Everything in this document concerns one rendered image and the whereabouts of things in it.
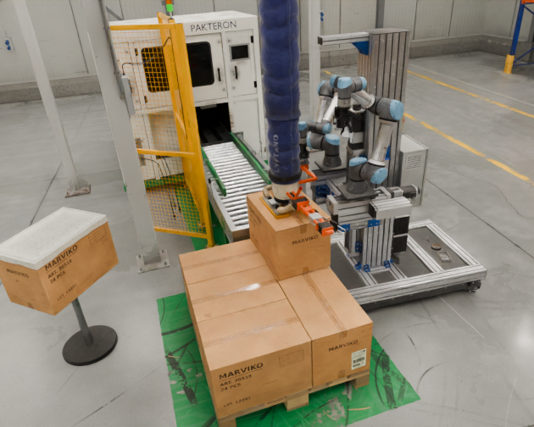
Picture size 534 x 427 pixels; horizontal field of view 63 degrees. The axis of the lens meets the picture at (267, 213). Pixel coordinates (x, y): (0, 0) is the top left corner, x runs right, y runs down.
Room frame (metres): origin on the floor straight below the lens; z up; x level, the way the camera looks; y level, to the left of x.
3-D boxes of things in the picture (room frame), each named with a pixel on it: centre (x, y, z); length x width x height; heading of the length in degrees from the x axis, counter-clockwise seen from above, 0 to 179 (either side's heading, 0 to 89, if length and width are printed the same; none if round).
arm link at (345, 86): (2.44, -0.48, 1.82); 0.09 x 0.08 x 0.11; 127
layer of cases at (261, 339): (2.37, 0.06, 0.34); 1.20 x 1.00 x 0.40; 16
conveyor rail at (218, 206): (4.14, 0.60, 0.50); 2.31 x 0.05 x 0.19; 16
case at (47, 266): (2.46, 1.41, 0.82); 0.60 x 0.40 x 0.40; 154
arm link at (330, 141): (3.22, -0.54, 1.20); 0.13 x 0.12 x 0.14; 54
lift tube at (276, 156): (2.75, -0.15, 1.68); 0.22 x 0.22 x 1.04
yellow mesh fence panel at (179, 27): (3.87, 0.93, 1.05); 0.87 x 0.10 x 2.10; 68
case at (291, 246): (2.74, -0.14, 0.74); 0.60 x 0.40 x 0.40; 20
